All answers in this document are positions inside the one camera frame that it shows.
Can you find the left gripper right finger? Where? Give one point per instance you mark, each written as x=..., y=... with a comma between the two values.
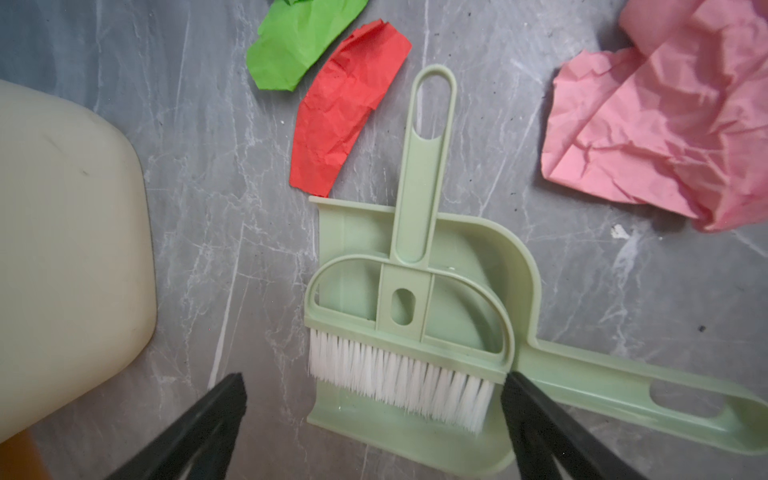
x=546, y=439

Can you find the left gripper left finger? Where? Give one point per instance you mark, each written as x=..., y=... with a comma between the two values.
x=199, y=444

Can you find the green plastic dustpan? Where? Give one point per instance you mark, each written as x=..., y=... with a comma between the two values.
x=709, y=411

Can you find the green hand brush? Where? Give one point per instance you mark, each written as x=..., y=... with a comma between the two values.
x=439, y=342

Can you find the large pink paper scrap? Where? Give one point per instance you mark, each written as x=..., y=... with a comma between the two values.
x=677, y=121

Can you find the cream plastic trash bin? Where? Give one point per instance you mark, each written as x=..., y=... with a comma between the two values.
x=78, y=295

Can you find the red paper strip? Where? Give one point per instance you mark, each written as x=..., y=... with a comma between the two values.
x=346, y=91

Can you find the green paper scrap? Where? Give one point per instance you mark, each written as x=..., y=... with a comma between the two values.
x=293, y=36

